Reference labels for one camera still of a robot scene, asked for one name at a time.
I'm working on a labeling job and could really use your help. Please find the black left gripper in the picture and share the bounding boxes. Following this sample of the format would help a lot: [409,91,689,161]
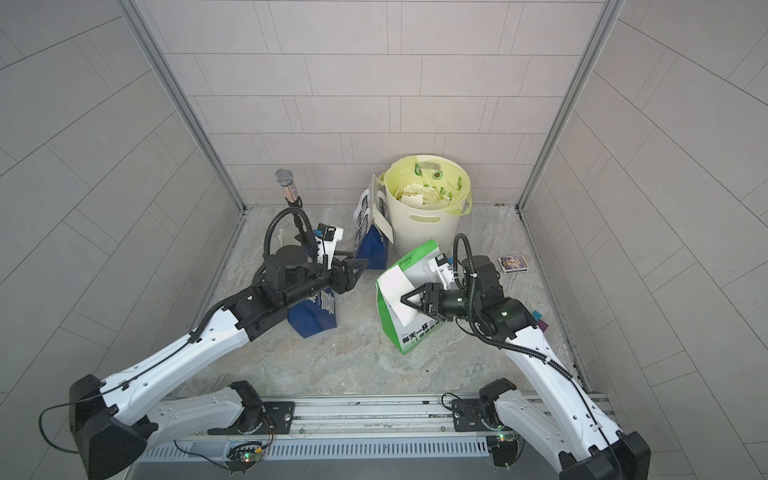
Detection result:
[281,249,370,309]

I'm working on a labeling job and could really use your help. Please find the green white paper bag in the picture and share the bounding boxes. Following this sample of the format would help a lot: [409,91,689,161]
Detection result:
[376,240,442,354]

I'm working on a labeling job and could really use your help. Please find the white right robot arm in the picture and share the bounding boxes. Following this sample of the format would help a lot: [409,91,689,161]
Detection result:
[394,233,651,479]

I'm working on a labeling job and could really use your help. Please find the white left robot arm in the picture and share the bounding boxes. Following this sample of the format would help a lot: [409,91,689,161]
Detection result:
[67,207,368,479]

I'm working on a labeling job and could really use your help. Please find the blue white paper bag rear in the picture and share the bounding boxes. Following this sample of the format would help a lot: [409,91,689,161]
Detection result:
[353,175,393,270]

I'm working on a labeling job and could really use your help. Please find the blue white paper bag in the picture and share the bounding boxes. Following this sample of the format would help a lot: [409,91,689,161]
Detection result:
[287,288,337,338]
[353,175,393,270]

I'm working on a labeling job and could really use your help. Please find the blue white paper bag front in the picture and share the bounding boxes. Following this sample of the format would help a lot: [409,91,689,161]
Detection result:
[287,288,337,338]

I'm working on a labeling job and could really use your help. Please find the white plastic waste bin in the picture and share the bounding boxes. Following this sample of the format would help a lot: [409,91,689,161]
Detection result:
[381,154,472,256]

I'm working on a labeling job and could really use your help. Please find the shredded paper pieces in bin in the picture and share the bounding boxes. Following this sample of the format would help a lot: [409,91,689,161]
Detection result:
[395,183,452,210]

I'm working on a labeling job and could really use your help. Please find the small purple card box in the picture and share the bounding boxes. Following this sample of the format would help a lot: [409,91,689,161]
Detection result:
[498,255,529,274]

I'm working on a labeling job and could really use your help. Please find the glitter microphone on black stand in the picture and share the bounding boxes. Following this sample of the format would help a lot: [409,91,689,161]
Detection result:
[275,168,316,246]

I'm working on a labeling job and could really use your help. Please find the yellow-green avocado bin liner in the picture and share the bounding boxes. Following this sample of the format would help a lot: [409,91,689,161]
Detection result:
[382,154,472,216]

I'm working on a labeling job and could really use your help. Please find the teal and purple toy blocks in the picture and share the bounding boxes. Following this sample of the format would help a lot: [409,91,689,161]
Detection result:
[532,310,549,332]

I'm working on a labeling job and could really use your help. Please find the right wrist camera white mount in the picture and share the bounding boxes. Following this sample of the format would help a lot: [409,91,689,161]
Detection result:
[428,253,456,290]

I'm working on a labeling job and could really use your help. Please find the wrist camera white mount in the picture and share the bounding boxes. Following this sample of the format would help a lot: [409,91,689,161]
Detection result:
[428,253,456,290]
[313,223,344,270]

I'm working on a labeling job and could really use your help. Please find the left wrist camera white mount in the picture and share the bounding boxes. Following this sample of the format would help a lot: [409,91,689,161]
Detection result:
[313,223,344,270]

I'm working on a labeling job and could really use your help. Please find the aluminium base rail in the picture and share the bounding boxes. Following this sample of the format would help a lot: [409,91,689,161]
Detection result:
[139,379,622,472]

